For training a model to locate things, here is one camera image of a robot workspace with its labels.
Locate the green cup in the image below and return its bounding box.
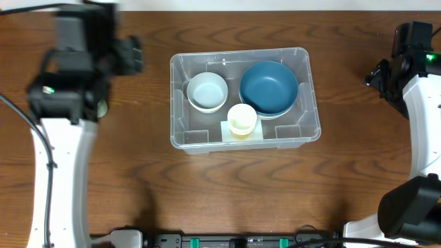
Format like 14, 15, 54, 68
97, 99, 108, 118

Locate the small grey bowl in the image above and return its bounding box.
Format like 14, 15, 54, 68
187, 72, 228, 108

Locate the small white bowl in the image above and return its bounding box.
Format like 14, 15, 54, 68
190, 103, 223, 114

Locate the dark blue bowl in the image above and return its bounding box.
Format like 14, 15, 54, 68
238, 61, 299, 105
240, 98, 296, 115

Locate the cream white cup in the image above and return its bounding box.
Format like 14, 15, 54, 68
227, 103, 258, 130

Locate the pink cup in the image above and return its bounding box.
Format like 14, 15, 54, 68
230, 130, 253, 138

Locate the beige bowl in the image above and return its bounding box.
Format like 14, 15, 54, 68
257, 113, 284, 120

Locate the yellow cup front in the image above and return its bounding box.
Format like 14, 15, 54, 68
232, 134, 250, 141

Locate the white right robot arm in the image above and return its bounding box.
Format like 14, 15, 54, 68
343, 50, 440, 247

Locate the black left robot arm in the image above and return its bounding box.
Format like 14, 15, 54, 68
27, 37, 143, 247

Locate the clear plastic storage bin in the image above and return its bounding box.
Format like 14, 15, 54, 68
170, 47, 321, 154

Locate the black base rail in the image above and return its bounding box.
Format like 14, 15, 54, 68
144, 231, 331, 248

